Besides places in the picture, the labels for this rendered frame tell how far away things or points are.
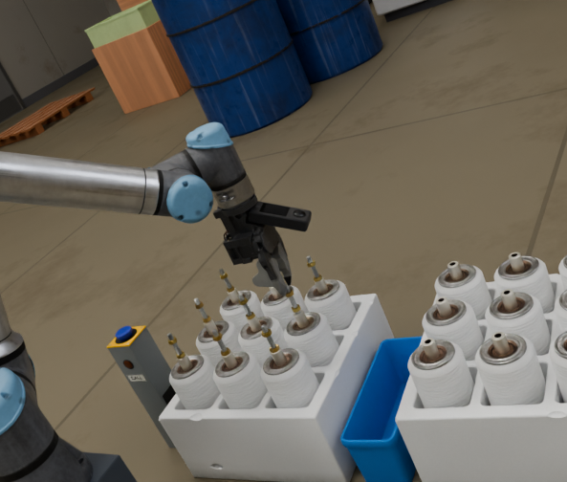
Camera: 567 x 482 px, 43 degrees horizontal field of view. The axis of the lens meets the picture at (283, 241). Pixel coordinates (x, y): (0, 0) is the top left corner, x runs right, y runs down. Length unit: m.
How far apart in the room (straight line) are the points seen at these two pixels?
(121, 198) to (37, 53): 9.85
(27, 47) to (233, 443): 9.66
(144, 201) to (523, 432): 0.70
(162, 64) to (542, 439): 5.06
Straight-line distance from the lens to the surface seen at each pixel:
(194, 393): 1.52
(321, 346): 1.46
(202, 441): 1.57
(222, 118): 4.03
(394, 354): 1.59
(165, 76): 5.96
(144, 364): 1.65
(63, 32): 11.38
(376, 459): 1.39
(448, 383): 1.24
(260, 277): 1.40
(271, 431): 1.44
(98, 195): 1.14
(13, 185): 1.12
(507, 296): 1.29
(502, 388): 1.22
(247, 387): 1.45
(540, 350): 1.33
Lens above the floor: 0.99
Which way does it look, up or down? 23 degrees down
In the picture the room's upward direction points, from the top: 25 degrees counter-clockwise
